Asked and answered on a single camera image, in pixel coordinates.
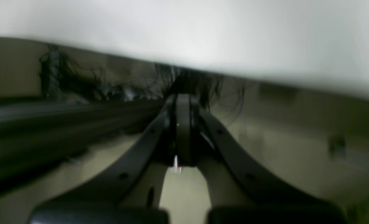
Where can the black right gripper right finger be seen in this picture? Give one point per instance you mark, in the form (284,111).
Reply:
(241,190)

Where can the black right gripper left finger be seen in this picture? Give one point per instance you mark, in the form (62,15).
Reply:
(99,200)

